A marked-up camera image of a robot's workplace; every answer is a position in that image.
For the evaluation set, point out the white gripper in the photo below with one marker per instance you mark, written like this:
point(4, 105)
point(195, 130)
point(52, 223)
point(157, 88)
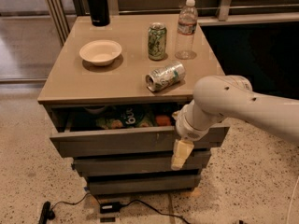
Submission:
point(188, 129)

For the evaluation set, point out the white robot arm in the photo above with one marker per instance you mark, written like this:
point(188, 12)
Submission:
point(216, 98)

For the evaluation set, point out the grey middle drawer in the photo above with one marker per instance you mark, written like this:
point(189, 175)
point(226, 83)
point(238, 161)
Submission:
point(147, 163)

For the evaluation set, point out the grey drawer cabinet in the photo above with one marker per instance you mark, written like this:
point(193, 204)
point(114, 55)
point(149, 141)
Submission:
point(73, 81)

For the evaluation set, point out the grey bowl in drawer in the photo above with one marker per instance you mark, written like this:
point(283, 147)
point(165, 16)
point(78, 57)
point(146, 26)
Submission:
point(95, 110)

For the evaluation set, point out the grey bottom drawer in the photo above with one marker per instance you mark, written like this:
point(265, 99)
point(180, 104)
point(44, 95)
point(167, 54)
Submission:
point(113, 185)

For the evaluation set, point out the orange fruit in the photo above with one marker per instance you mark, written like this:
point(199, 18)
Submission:
point(163, 120)

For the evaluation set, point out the green chip bag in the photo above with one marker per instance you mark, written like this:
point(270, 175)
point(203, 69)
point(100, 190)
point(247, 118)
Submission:
point(125, 117)

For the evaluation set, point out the lying green soda can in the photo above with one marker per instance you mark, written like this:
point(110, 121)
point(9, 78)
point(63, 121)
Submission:
point(164, 77)

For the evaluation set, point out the black power adapter brick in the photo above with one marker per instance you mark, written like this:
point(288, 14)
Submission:
point(113, 207)

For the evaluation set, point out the upright green soda can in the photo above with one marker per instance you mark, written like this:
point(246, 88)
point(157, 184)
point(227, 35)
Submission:
point(157, 41)

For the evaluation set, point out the clear plastic water bottle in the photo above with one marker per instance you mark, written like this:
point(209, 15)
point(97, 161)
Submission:
point(187, 22)

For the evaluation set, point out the black plug on floor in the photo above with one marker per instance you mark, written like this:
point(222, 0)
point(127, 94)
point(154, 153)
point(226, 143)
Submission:
point(46, 214)

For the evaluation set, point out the black insulated water bottle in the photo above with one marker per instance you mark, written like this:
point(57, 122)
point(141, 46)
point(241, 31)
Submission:
point(99, 12)

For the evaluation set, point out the metal window frame rail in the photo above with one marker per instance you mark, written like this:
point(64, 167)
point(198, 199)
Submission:
point(211, 12)

